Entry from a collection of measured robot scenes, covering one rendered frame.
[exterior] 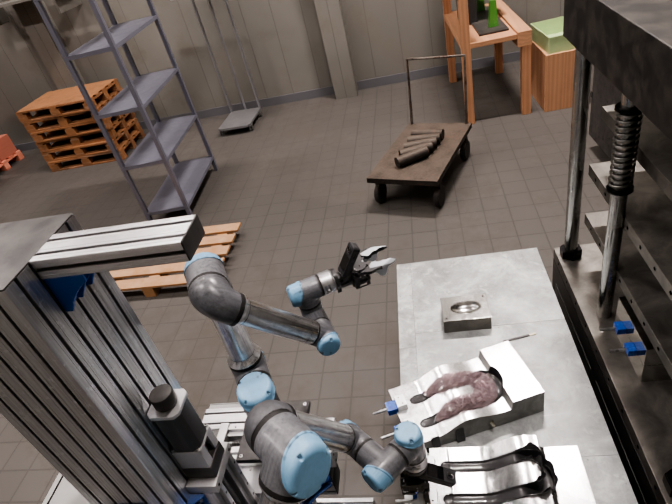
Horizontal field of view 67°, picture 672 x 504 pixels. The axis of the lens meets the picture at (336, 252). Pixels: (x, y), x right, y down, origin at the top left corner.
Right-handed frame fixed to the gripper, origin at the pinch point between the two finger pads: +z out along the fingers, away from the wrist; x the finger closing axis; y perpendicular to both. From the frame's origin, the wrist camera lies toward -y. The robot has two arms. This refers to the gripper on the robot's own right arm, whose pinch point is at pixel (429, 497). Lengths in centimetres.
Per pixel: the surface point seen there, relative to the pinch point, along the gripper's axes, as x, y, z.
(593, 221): -112, -80, -13
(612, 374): -50, -70, 12
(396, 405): -37.2, 10.0, 4.0
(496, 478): -6.0, -20.9, 1.7
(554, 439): -24, -43, 11
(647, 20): -66, -72, -110
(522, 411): -33.1, -34.2, 6.9
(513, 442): -15.7, -27.9, -1.8
